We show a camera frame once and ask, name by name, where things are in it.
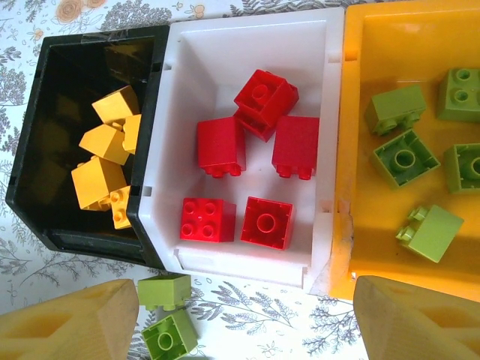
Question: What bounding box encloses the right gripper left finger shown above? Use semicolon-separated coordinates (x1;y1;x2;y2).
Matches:
0;277;140;360

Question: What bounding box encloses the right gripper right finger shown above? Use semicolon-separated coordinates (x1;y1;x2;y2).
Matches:
352;275;480;360

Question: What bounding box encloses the green lego brick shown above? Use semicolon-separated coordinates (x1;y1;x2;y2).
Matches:
364;84;428;137
141;309;199;360
136;273;193;311
370;128;442;190
442;142;480;195
436;67;480;123
394;204;465;266

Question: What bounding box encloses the orange lego brick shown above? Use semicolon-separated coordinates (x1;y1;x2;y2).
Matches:
70;155;128;212
109;185;132;230
78;123;132;166
122;114;143;155
91;85;142;125

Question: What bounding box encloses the red lego brick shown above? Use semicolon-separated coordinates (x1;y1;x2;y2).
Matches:
235;110;278;143
196;115;248;178
179;197;237;244
271;115;320;180
233;69;300;131
239;196;294;251

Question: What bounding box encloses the black plastic bin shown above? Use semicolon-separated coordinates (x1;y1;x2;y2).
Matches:
5;25;172;270

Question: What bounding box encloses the orange plastic bin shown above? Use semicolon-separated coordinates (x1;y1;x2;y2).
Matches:
328;0;480;303

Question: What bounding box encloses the white plastic bin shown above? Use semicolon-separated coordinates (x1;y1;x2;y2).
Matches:
127;5;346;290

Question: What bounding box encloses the floral table cover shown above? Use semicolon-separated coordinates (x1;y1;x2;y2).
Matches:
0;0;480;360

